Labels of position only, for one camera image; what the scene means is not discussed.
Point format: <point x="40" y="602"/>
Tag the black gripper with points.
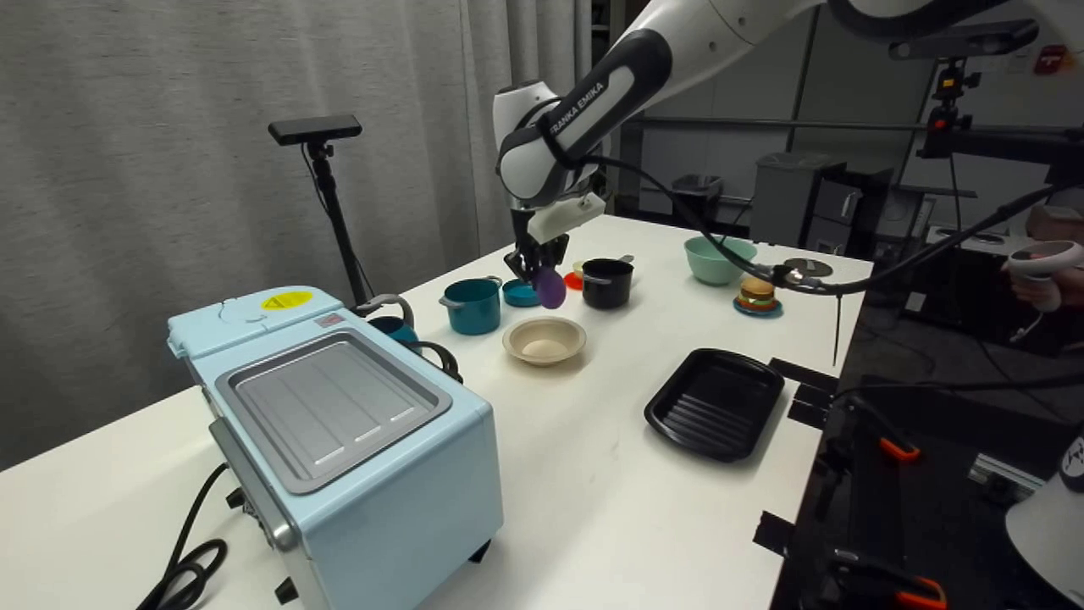
<point x="530" y="255"/>

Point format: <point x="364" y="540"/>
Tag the purple plush toy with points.
<point x="550" y="288"/>

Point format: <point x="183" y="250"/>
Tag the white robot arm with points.
<point x="547" y="137"/>

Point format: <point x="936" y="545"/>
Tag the beige bowl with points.
<point x="542" y="339"/>

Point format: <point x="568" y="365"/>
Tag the mint green bowl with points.
<point x="708" y="267"/>

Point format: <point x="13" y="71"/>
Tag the toy burger on plate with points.
<point x="756" y="301"/>

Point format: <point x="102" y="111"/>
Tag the small blue dish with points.
<point x="518" y="296"/>

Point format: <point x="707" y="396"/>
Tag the black cup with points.
<point x="607" y="283"/>

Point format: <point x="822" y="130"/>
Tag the dark teal mug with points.
<point x="394" y="330"/>

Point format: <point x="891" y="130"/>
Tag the black ridged plastic tray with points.
<point x="717" y="405"/>

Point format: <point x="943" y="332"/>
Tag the light blue toaster oven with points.
<point x="369" y="474"/>

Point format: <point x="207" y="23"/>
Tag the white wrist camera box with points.
<point x="564" y="215"/>

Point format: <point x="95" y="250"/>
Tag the teal pot with handles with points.
<point x="473" y="305"/>

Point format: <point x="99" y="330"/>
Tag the black camera on stand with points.
<point x="317" y="141"/>

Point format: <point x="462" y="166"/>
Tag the orange handled clamp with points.
<point x="899" y="453"/>

